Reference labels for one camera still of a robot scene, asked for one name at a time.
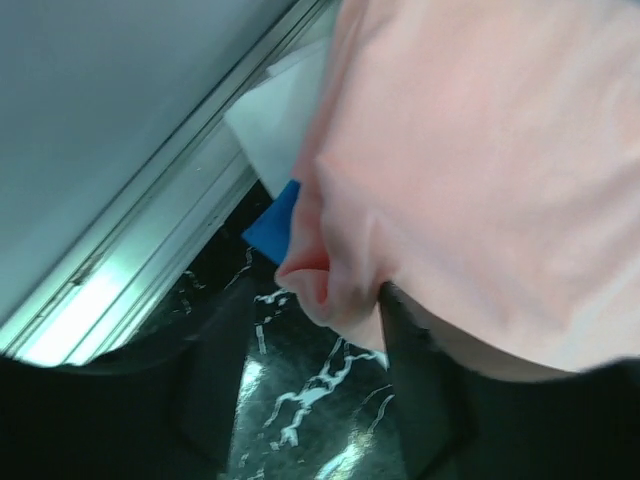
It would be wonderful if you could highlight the aluminium rail frame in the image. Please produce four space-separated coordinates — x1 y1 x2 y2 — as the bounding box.
1 1 336 366

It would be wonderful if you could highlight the black marble pattern mat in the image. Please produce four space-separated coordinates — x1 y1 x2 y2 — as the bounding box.
169 184 404 480

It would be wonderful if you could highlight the salmon pink t shirt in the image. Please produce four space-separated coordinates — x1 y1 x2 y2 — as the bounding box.
276 1 639 380

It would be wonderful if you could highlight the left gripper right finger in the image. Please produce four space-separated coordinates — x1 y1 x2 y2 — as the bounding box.
379 282 639 479

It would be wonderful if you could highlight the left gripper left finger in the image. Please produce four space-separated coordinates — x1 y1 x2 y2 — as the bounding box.
1 282 255 479

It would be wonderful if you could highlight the folded blue t shirt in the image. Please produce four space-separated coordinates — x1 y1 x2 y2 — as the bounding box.
242 180 300 265

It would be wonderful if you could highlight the folded white t shirt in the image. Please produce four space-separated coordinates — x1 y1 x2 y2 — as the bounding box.
224 37 330 198

